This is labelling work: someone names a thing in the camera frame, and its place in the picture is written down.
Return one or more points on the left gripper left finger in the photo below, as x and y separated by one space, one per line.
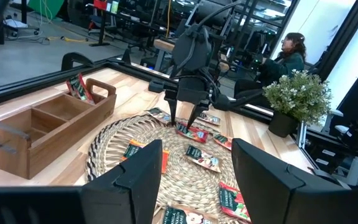
141 186

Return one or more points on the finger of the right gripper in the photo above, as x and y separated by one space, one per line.
196 112
172 109

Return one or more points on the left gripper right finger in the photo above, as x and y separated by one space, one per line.
266 186

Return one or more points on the red strawberry tea packet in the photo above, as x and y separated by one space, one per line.
79 88
194 134
232 202

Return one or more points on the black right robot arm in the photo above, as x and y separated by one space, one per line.
193 49

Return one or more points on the wooden tea organizer box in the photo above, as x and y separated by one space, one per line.
57 137

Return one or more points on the round woven straw placemat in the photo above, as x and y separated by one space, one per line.
182 180

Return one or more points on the wooden desk top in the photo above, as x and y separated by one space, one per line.
163 45

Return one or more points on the green potted plant white flowers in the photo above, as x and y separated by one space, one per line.
297 96

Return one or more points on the person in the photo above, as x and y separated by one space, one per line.
286 67

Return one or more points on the black desk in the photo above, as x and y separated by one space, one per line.
101 31

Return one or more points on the black arched clamp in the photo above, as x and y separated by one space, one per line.
76 56

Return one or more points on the red box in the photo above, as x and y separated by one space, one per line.
99 3

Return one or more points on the green board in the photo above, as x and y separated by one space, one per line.
45 7

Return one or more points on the white power device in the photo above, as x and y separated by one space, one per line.
14 23

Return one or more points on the silver aluminium bracket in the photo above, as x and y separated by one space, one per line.
301 135

